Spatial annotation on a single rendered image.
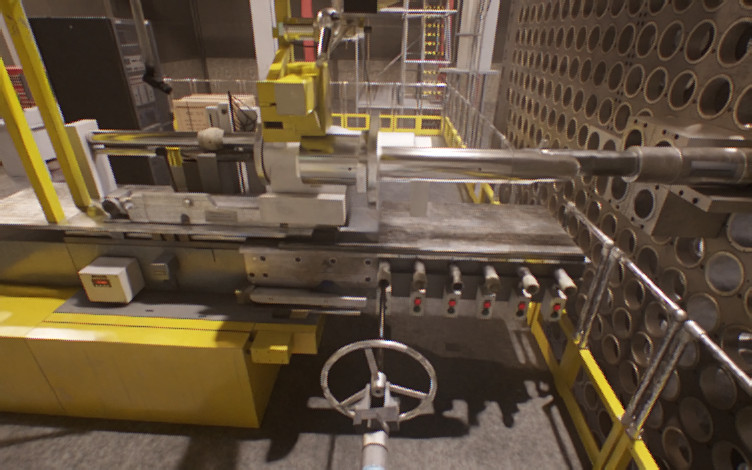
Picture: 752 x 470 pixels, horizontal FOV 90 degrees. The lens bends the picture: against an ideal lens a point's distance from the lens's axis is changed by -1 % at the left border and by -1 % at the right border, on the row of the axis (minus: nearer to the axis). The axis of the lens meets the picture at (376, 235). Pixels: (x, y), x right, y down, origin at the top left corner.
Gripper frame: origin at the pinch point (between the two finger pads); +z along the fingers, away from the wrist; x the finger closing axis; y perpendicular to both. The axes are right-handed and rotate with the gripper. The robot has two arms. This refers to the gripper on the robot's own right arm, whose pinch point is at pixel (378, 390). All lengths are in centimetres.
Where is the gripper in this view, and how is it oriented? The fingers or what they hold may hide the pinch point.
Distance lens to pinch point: 133.7
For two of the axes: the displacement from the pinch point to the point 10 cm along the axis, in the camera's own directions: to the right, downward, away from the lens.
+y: 2.1, 8.7, 4.5
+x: 9.8, -1.6, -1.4
